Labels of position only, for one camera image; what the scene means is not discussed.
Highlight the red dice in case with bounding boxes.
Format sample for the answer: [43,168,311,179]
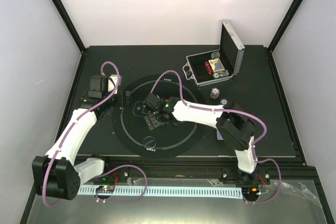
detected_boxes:
[204,61,213,74]

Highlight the teal chips case front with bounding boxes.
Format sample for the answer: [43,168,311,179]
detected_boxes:
[213,70,229,79]

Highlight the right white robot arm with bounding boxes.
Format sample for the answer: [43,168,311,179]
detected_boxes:
[143,93,258,184]

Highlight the round black poker mat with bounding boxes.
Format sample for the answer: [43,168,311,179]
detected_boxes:
[112,73,206,159]

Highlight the teal chips case back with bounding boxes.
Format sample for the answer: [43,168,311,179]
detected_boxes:
[211,51,220,59]

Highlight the blue playing card deck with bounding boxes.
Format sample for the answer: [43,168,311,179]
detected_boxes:
[217,131,223,140]

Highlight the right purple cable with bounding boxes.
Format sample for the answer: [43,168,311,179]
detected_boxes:
[151,69,283,205]

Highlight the aluminium poker chip case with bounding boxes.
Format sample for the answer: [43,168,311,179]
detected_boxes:
[182,20,245,87]

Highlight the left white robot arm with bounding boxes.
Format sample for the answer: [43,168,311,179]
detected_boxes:
[32,74,124,200]

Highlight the boxed card deck in case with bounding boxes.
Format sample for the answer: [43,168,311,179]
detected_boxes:
[208,58,225,73]

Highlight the light blue cable duct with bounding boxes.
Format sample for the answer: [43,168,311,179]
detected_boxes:
[78,185,243,199]

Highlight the white purple chip stack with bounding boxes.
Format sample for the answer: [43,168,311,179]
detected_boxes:
[210,88,220,99]

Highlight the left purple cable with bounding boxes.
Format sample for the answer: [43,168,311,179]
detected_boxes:
[41,61,122,206]

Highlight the teal poker chip stack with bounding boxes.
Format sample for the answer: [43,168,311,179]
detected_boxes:
[220,99,228,105]

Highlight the small circuit board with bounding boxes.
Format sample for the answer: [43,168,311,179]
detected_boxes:
[96,185,115,194]

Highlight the teal chips case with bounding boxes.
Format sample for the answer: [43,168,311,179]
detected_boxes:
[211,51,220,59]
[213,70,229,79]

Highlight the purple cable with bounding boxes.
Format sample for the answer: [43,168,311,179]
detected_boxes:
[151,69,283,205]
[41,61,122,206]

